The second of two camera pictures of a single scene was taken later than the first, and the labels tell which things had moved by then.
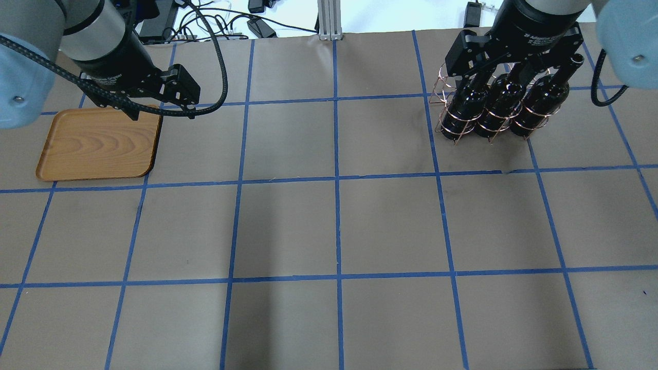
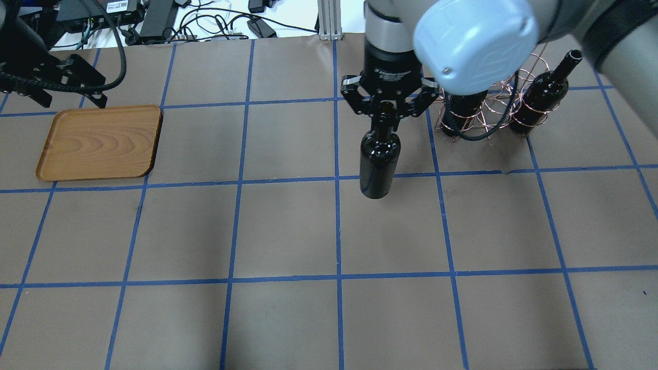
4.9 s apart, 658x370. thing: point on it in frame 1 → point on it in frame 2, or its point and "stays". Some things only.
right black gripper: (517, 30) → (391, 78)
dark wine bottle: (505, 94) → (380, 153)
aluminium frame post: (329, 20) stays
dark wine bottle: (544, 98) stays
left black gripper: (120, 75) → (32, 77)
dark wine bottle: (464, 110) stays
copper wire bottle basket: (519, 98) stays
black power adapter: (261, 29) stays
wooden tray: (83, 143) stays
